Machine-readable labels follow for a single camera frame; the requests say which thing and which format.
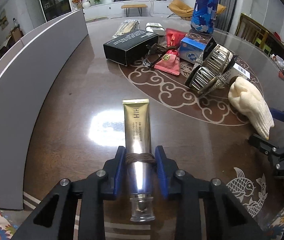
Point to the red pink snack packet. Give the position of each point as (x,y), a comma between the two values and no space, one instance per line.
(170,61)

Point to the gold cosmetic tube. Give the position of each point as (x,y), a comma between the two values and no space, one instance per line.
(139,159)

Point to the black cardboard box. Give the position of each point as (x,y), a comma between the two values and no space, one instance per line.
(130,47)

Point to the glasses with cord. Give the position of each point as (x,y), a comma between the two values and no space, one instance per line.
(159,51)

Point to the rhinestone hair claw clip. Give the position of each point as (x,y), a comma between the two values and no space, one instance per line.
(212,69)

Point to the wooden dining chair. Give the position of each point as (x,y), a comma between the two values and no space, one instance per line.
(256,34)

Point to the bag of wooden sticks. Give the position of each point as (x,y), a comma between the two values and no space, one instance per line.
(127,27)

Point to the blue patterned tall can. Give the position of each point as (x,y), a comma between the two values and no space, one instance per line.
(204,16)

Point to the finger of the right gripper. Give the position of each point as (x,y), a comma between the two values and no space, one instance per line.
(277,114)
(264,146)

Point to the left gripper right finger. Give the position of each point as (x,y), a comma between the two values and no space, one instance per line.
(225,217)

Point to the flower vase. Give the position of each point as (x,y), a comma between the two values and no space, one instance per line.
(78,3)

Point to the wooden bench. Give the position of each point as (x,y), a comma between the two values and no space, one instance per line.
(128,7)

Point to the blue white small box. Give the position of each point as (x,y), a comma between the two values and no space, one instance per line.
(192,45)

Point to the yellow lounge chair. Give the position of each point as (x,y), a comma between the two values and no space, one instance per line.
(184,11)

